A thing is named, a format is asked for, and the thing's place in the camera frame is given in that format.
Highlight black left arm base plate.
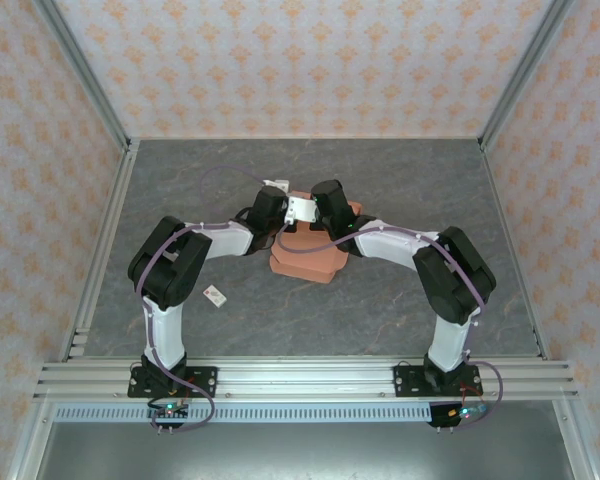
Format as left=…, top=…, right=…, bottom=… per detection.
left=127, top=366, right=219, bottom=399

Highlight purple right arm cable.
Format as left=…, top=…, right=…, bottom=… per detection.
left=278, top=222, right=505, bottom=432

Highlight grey metal sheet panel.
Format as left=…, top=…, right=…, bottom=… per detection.
left=29, top=422, right=574, bottom=480

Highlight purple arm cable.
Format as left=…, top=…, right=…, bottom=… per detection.
left=133, top=164, right=267, bottom=432
left=278, top=222, right=505, bottom=432

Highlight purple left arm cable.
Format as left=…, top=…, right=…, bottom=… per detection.
left=133, top=164, right=267, bottom=432

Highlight aluminium table side rail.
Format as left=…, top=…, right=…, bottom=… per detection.
left=58, top=139, right=142, bottom=362
left=478, top=142, right=551, bottom=362

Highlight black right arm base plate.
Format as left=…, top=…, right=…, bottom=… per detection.
left=393, top=364, right=482, bottom=399

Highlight aluminium lower frame bar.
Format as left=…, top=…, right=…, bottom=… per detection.
left=551, top=399, right=597, bottom=480
left=7, top=399, right=56, bottom=480

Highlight aluminium mounting beam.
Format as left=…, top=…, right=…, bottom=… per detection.
left=33, top=357, right=580, bottom=402

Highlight aluminium frame post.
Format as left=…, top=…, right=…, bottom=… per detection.
left=478, top=0, right=575, bottom=150
left=31, top=0, right=132, bottom=151

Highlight small white card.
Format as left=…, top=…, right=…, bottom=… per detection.
left=202, top=284, right=228, bottom=308

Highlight slotted grey cable duct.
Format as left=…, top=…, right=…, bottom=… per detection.
left=53, top=404, right=434, bottom=424

